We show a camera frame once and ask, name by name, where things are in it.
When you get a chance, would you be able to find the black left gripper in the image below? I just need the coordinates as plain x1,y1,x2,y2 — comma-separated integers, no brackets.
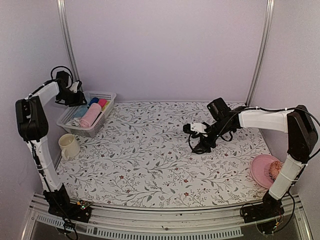
57,88,86,107

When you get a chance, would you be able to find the light blue towel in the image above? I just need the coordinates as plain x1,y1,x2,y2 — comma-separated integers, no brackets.
69,105,89,127

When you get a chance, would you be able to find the pink towel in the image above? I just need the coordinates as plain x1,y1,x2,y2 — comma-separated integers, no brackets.
97,98,108,108
80,103,102,128

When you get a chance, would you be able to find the white plastic basket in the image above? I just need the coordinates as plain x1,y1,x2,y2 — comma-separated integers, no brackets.
56,91,117,138

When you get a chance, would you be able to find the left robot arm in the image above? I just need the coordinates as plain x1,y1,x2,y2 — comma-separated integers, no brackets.
15,65,87,217

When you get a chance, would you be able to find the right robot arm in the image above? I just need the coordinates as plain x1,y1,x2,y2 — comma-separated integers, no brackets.
183,98,320,218

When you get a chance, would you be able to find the dark blue rolled towel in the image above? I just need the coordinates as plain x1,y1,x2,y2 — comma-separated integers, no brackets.
89,97,99,105

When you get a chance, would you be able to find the pink rolled towel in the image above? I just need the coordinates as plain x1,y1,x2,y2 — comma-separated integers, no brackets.
97,98,108,108

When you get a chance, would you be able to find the yellow rolled towel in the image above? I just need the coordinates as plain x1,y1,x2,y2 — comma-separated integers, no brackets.
101,101,110,112

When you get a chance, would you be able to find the cream mug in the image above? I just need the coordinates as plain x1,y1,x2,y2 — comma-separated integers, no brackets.
58,133,81,161

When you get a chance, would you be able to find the floral tablecloth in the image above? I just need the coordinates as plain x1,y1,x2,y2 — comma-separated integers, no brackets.
57,102,270,208

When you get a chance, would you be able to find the pink plate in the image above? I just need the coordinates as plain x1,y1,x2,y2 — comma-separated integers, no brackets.
250,154,279,189

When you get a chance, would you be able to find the red patterned bowl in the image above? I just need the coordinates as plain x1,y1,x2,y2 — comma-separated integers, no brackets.
268,160,284,182

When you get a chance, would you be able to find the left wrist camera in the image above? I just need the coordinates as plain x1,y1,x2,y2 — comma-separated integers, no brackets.
69,80,82,93

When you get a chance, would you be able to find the left black cable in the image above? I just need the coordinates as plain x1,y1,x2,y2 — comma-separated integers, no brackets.
50,65,75,83

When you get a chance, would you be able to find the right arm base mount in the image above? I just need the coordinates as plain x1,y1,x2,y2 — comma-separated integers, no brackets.
239,200,285,223

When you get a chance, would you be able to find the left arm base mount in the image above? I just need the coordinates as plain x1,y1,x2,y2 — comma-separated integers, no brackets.
48,198,92,223

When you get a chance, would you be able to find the front aluminium rail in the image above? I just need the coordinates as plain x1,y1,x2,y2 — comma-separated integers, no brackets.
22,194,315,240

